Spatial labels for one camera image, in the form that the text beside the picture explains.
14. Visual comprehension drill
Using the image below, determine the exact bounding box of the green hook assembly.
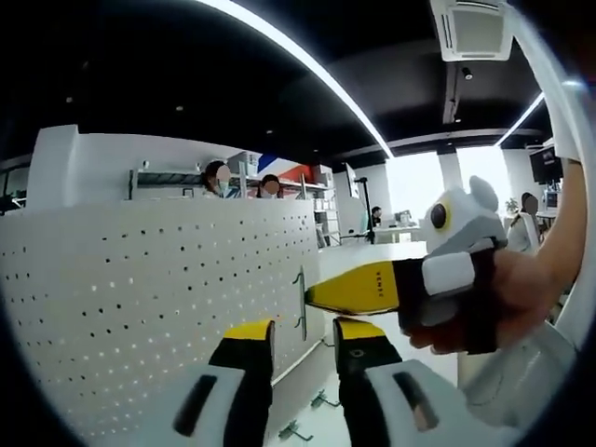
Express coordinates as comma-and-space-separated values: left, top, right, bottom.
291, 264, 311, 344
310, 388, 341, 411
278, 420, 311, 443

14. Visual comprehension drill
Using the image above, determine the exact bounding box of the white shelf unit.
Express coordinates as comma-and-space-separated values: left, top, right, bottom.
230, 151, 344, 248

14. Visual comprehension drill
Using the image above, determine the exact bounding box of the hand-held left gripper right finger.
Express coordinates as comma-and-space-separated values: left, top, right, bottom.
332, 316, 485, 447

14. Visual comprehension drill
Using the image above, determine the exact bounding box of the long ceiling light strip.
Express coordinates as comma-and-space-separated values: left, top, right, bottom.
204, 0, 395, 157

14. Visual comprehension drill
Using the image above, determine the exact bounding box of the black tripod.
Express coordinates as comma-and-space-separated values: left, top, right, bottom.
353, 175, 379, 244

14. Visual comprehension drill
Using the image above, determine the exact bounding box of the grey metal shelf rack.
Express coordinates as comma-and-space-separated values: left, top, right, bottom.
128, 166, 210, 201

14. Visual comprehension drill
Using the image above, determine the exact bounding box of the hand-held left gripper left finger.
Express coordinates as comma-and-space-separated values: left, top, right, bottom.
162, 318, 276, 447

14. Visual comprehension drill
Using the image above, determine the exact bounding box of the ceiling air conditioner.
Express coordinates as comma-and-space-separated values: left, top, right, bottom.
430, 0, 516, 62

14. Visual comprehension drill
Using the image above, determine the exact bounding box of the short ceiling light strip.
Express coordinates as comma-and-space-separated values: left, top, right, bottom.
495, 90, 546, 148

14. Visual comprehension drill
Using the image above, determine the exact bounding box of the white pegboard mounting plate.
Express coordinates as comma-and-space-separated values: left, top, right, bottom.
0, 198, 322, 441

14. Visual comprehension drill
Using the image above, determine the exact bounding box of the person's right hand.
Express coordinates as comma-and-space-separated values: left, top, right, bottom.
405, 247, 560, 358

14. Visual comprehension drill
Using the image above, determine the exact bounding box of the black monitor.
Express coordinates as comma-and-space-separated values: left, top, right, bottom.
529, 144, 564, 183

